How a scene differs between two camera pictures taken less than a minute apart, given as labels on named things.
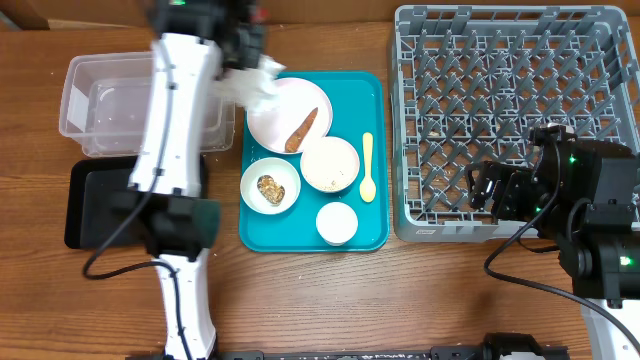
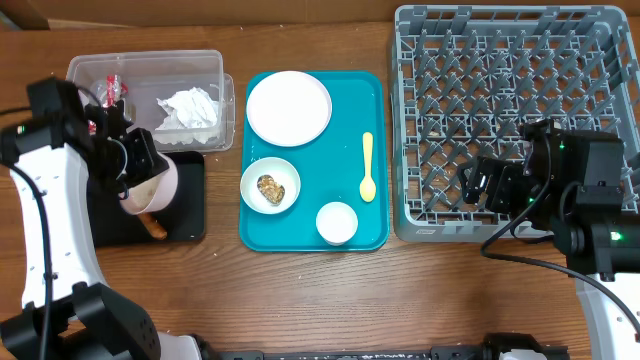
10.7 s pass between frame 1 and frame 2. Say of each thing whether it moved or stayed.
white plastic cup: stayed
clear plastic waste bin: stayed
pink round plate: stayed
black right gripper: stayed
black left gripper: moved
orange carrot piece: moved
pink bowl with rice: moved
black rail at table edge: stayed
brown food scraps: stayed
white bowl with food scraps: stayed
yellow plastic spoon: stayed
